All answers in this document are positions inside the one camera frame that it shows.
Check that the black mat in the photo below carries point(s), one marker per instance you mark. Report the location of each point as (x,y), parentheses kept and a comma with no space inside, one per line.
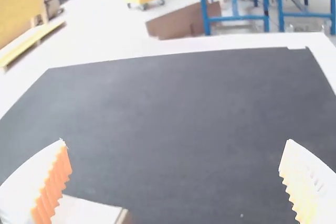
(170,116)

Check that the pale wooden frame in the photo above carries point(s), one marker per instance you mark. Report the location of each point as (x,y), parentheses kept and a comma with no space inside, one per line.
(18,11)

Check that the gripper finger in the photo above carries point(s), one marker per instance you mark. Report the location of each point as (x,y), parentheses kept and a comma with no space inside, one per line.
(312,190)
(29,190)

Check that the blue metal frame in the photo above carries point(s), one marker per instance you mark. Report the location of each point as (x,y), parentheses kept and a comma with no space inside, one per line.
(304,16)
(231,19)

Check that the brown cardboard sheets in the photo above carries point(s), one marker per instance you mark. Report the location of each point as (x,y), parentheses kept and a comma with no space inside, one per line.
(178,24)

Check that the cardboard box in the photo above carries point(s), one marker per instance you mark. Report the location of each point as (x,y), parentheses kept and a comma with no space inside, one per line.
(89,212)

